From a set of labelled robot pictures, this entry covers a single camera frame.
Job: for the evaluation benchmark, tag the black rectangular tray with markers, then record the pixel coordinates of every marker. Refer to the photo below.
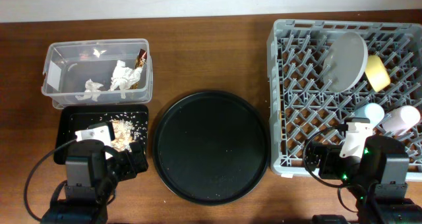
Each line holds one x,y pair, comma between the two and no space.
75,118

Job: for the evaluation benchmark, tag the food scraps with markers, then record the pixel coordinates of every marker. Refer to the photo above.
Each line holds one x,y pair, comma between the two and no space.
127,132

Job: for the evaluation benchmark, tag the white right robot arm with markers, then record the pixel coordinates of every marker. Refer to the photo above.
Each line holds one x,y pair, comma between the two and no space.
377,180

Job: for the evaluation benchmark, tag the small white napkin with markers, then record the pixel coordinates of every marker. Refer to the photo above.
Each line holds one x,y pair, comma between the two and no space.
92,91

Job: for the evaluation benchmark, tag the clear plastic waste bin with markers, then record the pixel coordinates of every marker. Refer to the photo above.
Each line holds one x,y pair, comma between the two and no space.
68,65

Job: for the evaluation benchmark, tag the round black serving tray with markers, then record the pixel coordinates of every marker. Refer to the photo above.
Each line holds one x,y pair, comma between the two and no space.
211,148

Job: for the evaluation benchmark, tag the brown snack wrapper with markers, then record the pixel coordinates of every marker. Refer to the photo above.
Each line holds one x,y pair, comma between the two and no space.
139,64

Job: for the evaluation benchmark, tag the yellow bowl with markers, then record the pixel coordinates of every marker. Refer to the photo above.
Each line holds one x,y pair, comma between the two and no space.
376,73

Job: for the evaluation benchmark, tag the grey plate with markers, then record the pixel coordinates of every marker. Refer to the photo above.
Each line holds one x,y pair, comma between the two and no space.
345,63

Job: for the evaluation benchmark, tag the pink cup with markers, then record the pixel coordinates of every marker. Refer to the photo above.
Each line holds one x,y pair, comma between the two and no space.
401,120

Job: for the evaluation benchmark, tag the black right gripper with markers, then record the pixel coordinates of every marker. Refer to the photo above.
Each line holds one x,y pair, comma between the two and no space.
330,155

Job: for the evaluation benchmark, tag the blue cup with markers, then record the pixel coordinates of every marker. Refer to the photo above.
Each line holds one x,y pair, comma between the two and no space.
371,111

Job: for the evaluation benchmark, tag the grey dishwasher rack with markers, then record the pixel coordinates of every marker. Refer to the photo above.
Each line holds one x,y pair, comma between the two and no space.
301,102

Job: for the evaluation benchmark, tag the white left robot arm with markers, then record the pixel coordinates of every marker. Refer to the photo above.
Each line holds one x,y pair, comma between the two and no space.
93,173

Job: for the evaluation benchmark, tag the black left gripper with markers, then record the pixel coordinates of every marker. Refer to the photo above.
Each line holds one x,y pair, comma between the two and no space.
130,169

